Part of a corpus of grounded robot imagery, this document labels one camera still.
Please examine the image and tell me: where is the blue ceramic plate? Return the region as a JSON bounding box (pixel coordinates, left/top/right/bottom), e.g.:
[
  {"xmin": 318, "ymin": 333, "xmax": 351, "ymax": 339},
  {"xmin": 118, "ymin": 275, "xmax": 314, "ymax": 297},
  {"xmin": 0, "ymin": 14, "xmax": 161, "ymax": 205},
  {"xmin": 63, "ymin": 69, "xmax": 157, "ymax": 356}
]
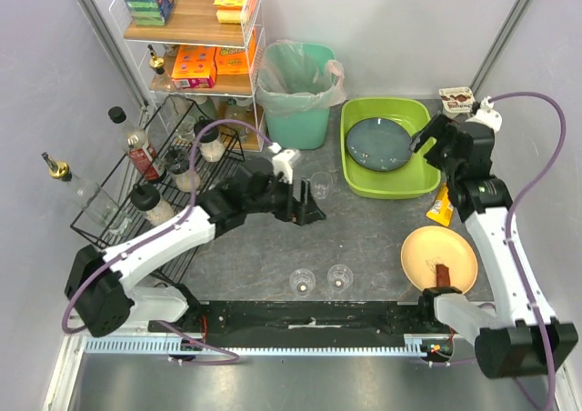
[{"xmin": 345, "ymin": 117, "xmax": 412, "ymax": 172}]

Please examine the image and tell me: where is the yellow plate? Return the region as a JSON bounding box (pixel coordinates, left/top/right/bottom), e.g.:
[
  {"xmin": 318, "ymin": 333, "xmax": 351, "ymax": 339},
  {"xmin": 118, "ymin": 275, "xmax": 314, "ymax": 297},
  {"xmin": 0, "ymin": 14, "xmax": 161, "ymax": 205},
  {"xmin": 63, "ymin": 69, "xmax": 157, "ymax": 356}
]
[{"xmin": 400, "ymin": 226, "xmax": 478, "ymax": 294}]

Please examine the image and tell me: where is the spice jar with black grinder lid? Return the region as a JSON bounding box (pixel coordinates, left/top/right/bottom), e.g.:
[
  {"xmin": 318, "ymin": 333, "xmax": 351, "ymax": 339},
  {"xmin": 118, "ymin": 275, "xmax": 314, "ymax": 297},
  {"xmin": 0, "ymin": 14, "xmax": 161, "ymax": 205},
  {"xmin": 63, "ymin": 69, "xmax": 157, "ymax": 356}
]
[{"xmin": 164, "ymin": 146, "xmax": 201, "ymax": 193}]

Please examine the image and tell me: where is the sauce bottle with black cap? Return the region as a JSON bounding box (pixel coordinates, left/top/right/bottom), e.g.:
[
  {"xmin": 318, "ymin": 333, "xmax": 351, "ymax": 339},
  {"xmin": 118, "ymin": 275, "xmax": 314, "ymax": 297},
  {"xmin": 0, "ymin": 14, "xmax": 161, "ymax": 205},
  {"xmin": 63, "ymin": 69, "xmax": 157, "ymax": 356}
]
[{"xmin": 107, "ymin": 106, "xmax": 166, "ymax": 183}]

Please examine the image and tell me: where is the glass bottle with gold pourer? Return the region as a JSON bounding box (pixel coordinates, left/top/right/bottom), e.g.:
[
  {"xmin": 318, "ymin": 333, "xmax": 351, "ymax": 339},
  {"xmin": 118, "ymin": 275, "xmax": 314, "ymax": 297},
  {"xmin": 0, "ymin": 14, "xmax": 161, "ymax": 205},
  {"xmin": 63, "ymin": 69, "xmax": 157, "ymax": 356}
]
[
  {"xmin": 41, "ymin": 152, "xmax": 132, "ymax": 236},
  {"xmin": 147, "ymin": 45, "xmax": 166, "ymax": 75}
]

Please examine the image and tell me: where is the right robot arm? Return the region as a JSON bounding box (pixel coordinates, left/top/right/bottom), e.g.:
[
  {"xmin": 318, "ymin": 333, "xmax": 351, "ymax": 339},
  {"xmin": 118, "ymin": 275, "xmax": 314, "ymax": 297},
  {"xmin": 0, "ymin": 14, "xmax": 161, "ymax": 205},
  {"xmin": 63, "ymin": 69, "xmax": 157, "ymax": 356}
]
[{"xmin": 410, "ymin": 114, "xmax": 578, "ymax": 379}]

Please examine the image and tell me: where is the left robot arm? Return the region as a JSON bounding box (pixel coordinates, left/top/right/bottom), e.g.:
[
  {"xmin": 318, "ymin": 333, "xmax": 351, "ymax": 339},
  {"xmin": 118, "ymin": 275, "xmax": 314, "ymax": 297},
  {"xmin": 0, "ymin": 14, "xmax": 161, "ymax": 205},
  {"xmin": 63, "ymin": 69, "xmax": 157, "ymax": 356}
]
[{"xmin": 65, "ymin": 158, "xmax": 326, "ymax": 337}]

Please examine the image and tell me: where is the green plastic tub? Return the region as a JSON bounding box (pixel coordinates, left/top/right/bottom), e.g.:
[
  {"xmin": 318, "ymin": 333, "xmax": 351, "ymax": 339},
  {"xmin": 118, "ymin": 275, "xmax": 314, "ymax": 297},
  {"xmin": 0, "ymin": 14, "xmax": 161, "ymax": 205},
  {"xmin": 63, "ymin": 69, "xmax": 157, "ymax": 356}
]
[{"xmin": 340, "ymin": 97, "xmax": 441, "ymax": 200}]

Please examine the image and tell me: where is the pudding cup with foil lid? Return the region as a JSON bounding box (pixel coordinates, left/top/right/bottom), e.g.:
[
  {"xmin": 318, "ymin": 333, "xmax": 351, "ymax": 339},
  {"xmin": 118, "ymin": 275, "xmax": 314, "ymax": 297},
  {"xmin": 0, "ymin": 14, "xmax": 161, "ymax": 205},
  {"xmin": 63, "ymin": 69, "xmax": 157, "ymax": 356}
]
[{"xmin": 438, "ymin": 86, "xmax": 476, "ymax": 119}]

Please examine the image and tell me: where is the yellow snack packet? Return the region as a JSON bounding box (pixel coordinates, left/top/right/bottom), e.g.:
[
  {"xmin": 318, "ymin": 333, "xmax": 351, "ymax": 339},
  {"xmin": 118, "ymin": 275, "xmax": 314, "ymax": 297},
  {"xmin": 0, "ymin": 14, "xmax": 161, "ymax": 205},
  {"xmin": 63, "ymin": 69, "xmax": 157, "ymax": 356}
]
[{"xmin": 426, "ymin": 183, "xmax": 455, "ymax": 227}]

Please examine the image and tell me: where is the clear bottle on bottom shelf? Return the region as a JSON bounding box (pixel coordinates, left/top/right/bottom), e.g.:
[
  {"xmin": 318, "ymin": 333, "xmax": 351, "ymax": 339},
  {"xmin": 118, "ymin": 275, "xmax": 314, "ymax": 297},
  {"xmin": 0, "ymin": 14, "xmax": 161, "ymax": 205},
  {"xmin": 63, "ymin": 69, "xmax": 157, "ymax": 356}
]
[{"xmin": 225, "ymin": 97, "xmax": 254, "ymax": 143}]

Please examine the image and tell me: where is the brown meat piece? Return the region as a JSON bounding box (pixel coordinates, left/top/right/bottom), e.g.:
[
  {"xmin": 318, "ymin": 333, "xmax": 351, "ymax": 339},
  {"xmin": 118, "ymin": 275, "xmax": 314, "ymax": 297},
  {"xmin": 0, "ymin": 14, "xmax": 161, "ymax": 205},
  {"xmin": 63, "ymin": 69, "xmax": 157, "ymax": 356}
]
[{"xmin": 435, "ymin": 264, "xmax": 451, "ymax": 287}]

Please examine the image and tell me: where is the teal trash bin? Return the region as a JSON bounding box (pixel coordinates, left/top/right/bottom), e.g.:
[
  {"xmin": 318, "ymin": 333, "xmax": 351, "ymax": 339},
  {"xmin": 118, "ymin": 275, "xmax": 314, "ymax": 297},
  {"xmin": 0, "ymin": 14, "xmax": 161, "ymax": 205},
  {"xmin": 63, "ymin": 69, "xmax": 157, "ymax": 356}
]
[{"xmin": 256, "ymin": 41, "xmax": 346, "ymax": 150}]

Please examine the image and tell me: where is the clear plastic bin liner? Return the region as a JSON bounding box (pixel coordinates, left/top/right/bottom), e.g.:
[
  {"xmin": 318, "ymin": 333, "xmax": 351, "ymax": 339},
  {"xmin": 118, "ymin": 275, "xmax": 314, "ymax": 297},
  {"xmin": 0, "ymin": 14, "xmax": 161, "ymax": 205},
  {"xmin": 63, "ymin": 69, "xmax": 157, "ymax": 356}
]
[{"xmin": 256, "ymin": 40, "xmax": 346, "ymax": 116}]

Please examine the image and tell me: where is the orange pink box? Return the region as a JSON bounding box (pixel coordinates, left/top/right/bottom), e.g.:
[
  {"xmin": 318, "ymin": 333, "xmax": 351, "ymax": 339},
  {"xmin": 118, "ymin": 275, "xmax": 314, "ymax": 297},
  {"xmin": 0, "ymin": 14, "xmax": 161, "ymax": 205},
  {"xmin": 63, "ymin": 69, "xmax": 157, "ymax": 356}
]
[{"xmin": 171, "ymin": 45, "xmax": 216, "ymax": 89}]

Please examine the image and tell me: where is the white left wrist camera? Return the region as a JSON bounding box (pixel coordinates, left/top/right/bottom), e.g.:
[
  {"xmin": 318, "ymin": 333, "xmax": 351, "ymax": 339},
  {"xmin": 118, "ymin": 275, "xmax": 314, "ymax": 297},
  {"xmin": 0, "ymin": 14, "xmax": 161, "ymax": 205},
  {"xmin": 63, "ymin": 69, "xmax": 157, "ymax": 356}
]
[{"xmin": 268, "ymin": 143, "xmax": 301, "ymax": 184}]

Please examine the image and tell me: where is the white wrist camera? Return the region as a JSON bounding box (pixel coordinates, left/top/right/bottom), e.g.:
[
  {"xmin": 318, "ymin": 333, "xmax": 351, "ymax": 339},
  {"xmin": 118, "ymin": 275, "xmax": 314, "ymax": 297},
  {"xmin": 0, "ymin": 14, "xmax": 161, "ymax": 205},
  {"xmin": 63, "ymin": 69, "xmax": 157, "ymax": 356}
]
[
  {"xmin": 466, "ymin": 96, "xmax": 502, "ymax": 134},
  {"xmin": 268, "ymin": 143, "xmax": 301, "ymax": 184}
]

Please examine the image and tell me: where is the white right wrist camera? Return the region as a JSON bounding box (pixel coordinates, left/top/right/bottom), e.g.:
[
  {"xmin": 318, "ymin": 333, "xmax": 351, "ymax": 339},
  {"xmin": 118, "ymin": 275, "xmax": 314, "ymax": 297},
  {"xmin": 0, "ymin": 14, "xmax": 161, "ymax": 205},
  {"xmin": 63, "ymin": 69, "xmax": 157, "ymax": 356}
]
[{"xmin": 466, "ymin": 96, "xmax": 502, "ymax": 134}]

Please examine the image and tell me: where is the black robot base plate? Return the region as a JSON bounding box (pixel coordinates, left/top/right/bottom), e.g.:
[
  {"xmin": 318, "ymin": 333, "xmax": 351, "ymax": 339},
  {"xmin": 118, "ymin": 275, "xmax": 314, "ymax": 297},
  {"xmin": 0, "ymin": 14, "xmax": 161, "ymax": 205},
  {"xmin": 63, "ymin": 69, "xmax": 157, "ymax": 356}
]
[{"xmin": 172, "ymin": 301, "xmax": 449, "ymax": 348}]

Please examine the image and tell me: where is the black wire dish rack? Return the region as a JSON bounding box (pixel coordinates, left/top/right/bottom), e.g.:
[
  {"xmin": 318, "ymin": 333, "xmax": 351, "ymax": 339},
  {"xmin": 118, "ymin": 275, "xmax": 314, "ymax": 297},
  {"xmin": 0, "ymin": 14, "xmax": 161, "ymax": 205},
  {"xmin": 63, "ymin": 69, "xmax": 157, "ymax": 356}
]
[{"xmin": 70, "ymin": 93, "xmax": 249, "ymax": 286}]

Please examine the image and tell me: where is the white toothed cable rail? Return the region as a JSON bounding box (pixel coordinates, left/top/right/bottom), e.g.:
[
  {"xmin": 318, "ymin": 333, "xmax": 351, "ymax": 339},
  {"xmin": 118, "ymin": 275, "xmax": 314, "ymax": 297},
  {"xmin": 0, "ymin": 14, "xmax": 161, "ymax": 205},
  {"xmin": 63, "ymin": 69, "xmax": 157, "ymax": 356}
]
[{"xmin": 84, "ymin": 333, "xmax": 451, "ymax": 356}]

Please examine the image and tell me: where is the white wire shelf rack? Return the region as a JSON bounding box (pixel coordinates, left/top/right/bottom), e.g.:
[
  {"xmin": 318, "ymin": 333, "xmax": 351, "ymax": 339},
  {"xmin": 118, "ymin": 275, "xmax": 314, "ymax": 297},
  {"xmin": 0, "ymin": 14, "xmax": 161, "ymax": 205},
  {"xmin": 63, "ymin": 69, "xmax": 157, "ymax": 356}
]
[{"xmin": 107, "ymin": 0, "xmax": 267, "ymax": 153}]

